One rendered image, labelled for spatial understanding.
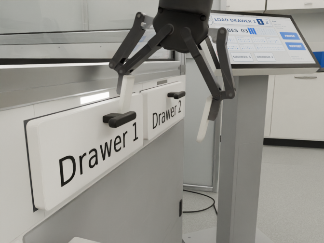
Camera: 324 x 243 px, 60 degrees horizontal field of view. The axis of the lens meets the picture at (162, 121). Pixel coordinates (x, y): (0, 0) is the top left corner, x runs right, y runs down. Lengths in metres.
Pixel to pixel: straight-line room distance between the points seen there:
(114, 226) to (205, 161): 1.64
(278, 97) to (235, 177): 2.12
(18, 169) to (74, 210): 0.13
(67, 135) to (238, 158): 1.05
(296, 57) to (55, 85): 1.11
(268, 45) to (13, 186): 1.13
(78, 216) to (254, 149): 1.04
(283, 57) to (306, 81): 2.14
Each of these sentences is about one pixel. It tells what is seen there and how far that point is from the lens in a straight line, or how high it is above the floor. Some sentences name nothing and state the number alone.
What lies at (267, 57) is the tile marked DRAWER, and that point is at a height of 1.00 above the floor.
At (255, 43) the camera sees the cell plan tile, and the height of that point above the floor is 1.06.
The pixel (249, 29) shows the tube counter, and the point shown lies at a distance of 1.31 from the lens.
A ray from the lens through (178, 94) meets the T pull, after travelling 0.70.
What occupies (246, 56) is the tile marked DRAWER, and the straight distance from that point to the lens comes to 1.18.
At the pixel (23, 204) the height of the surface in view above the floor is 0.83.
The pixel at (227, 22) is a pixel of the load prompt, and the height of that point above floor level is 1.14.
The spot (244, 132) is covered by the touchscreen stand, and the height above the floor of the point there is 0.67.
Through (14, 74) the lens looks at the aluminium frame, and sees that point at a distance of 0.34.
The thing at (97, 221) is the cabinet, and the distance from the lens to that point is 0.52.
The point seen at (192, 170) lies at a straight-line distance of 2.21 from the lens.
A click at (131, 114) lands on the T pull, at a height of 0.91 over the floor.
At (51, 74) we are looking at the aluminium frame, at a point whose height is 0.98.
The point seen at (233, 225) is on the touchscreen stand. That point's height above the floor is 0.21.
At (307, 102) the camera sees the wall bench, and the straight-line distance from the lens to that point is 3.46.
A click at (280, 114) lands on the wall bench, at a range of 3.42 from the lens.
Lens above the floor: 1.00
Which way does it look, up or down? 13 degrees down
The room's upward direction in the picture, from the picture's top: straight up
